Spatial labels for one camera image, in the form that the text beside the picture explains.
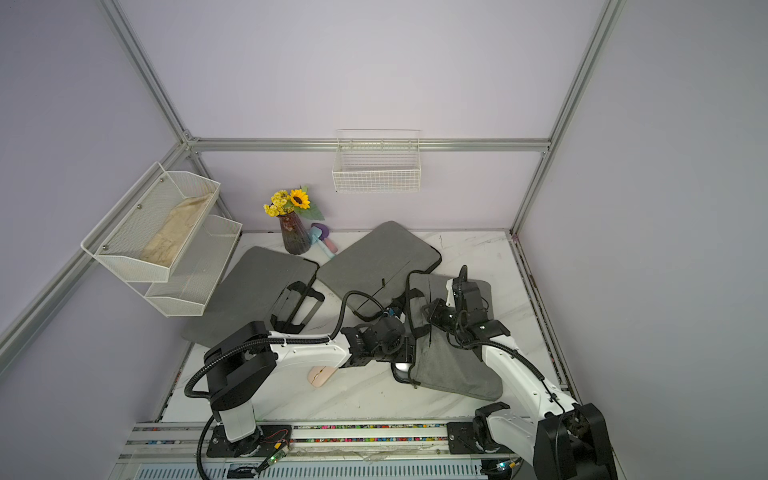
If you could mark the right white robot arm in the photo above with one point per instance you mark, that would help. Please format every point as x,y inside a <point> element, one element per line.
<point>532,418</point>

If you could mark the light blue toy shovel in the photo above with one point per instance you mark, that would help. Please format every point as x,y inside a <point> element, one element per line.
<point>317,238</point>

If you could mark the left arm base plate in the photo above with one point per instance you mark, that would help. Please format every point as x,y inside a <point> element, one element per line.
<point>261,444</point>

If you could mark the aluminium frame rails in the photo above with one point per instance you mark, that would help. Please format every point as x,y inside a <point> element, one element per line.
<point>380,108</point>

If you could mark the silver computer mouse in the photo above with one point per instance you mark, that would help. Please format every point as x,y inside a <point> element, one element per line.
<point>402,367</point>

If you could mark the white wire wall basket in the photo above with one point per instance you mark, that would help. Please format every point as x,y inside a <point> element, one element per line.
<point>377,161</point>

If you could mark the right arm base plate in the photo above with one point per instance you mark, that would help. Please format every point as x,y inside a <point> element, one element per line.
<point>464,439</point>

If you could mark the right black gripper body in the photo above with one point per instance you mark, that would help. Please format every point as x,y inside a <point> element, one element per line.
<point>447,318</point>

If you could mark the yellow artificial sunflowers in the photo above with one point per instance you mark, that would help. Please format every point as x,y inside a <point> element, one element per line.
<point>284,202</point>

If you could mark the grey laptop bag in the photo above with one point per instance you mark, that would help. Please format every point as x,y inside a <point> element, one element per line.
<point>264,286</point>
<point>378,265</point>
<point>437,364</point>

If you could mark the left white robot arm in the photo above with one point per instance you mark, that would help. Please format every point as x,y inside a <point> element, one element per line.
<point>236,368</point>

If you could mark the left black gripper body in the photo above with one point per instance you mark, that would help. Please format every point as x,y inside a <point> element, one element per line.
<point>401,352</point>

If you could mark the purple toy shovel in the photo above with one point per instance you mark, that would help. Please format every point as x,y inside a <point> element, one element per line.
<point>326,232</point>

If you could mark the dark glass vase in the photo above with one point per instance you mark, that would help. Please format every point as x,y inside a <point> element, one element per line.
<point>295,237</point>

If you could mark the beige cloth in shelf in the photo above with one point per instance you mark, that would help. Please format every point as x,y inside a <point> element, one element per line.
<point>166,244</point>

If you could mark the white two-tier mesh shelf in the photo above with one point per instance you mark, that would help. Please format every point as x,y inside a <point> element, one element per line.
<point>185,288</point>

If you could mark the pink computer mouse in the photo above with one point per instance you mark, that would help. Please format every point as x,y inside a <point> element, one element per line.
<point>318,376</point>

